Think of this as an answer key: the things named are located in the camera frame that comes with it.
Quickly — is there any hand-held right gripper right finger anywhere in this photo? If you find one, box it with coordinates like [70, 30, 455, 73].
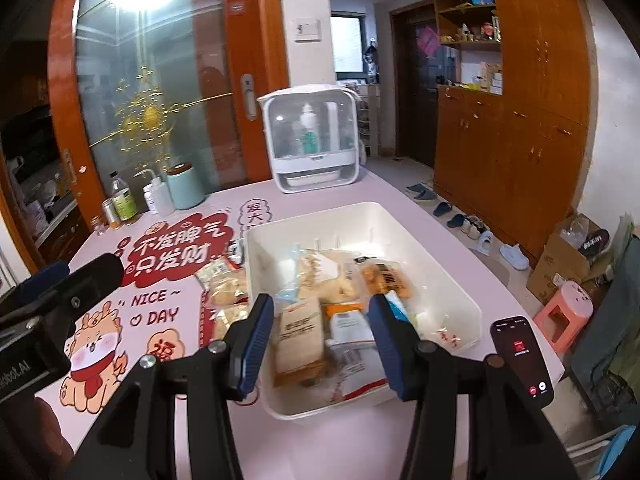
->
[367, 292, 573, 480]

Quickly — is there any white and blue snack packet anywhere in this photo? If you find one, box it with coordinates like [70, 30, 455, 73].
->
[385, 292, 416, 326]

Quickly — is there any glass bottle with green label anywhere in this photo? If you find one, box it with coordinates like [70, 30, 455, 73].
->
[109, 171, 138, 223]

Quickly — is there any white squeeze bottle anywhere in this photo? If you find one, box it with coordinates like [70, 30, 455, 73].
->
[134, 167, 176, 215]

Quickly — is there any brown bread packet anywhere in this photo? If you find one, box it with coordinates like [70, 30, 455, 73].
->
[274, 296, 328, 388]

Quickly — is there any black smartphone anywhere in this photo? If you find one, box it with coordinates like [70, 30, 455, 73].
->
[490, 316, 555, 409]

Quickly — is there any white packet with orange stripe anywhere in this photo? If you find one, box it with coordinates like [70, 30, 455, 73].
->
[322, 302, 381, 351]

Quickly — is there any pink plastic stool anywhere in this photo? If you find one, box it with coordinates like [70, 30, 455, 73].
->
[532, 281, 593, 353]

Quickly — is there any beige bread packet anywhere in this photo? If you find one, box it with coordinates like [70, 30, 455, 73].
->
[292, 247, 361, 306]

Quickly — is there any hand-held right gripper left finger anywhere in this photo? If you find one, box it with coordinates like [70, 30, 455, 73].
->
[65, 294, 275, 480]

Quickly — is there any window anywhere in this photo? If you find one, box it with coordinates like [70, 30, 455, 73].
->
[330, 12, 366, 78]

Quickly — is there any white wall switch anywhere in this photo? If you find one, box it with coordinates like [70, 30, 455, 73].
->
[292, 18, 322, 42]

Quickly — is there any blue chair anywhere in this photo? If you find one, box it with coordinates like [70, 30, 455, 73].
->
[565, 425, 638, 480]

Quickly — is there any pink printed tablecloth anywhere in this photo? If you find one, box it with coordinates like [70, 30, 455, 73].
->
[35, 165, 566, 480]

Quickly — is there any light blue slipper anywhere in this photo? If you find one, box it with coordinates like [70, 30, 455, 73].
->
[500, 243, 530, 271]

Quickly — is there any white plastic bin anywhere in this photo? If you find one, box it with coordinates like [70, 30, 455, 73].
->
[244, 201, 483, 421]

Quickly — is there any rice cracker packet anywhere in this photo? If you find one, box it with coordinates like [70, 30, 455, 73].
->
[210, 305, 251, 348]
[195, 256, 248, 291]

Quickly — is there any glass sliding door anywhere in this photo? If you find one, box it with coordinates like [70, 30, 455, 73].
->
[47, 0, 291, 221]

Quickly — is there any cardboard box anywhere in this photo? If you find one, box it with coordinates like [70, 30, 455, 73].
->
[526, 212, 613, 306]

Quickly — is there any red and white snack bag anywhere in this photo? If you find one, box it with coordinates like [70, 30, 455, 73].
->
[320, 342, 396, 403]

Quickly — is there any wooden shelf cabinet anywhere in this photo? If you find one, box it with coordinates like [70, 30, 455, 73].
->
[432, 0, 598, 261]

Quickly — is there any orange cake packet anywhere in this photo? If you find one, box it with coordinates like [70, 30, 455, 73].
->
[360, 259, 416, 306]

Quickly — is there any light blue canister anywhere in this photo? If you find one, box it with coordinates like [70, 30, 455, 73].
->
[166, 162, 207, 211]

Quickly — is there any shoe rack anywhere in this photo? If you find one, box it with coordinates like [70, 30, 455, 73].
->
[357, 82, 381, 158]

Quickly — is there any dark wooden door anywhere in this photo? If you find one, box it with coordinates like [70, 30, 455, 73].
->
[390, 2, 441, 168]

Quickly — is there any metal lidded jar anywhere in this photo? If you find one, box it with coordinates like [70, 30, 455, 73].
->
[101, 197, 121, 228]

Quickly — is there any metal door handle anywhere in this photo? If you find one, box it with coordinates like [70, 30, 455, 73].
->
[240, 74, 257, 121]

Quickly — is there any person's left hand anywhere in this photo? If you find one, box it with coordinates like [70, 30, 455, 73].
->
[0, 392, 76, 480]

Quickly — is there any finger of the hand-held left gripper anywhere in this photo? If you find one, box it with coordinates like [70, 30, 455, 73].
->
[20, 260, 71, 291]
[29, 252, 126, 317]

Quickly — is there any dark cloth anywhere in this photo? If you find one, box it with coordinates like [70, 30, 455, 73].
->
[570, 225, 640, 426]

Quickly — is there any white storage cabinet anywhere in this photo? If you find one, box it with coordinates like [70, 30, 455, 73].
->
[257, 82, 368, 195]

